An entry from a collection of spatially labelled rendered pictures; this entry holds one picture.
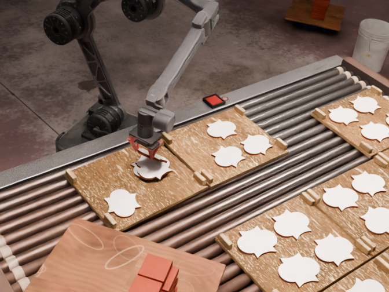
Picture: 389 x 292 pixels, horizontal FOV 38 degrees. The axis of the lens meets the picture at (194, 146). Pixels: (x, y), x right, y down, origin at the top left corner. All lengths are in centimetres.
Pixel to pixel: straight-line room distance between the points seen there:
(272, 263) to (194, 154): 59
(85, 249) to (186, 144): 73
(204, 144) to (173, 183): 27
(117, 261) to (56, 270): 18
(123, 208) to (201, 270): 43
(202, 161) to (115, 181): 36
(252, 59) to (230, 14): 82
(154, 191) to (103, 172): 21
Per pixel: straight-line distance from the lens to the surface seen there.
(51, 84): 433
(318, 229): 206
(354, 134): 255
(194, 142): 231
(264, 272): 188
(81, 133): 342
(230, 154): 226
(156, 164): 214
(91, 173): 215
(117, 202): 202
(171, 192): 208
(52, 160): 224
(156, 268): 142
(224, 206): 208
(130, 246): 176
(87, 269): 171
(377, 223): 215
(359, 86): 293
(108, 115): 331
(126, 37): 494
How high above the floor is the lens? 238
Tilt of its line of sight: 39 degrees down
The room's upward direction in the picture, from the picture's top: 7 degrees clockwise
